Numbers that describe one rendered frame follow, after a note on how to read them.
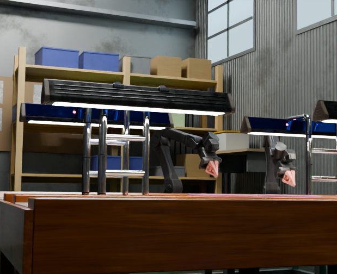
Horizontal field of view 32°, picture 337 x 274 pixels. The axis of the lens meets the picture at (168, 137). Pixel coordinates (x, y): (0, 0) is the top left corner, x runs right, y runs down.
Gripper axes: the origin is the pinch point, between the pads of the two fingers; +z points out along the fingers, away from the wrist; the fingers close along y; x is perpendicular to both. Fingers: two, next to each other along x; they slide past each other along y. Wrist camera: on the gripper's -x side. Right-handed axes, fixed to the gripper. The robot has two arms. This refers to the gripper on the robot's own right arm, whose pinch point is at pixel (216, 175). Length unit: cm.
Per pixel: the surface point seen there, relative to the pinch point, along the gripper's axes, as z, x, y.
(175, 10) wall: -576, 158, 220
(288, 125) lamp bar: 1.6, -31.3, 25.0
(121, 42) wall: -539, 202, 136
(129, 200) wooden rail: 84, -60, -80
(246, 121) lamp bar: 0.0, -30.9, 4.2
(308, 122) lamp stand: 12.5, -40.8, 25.5
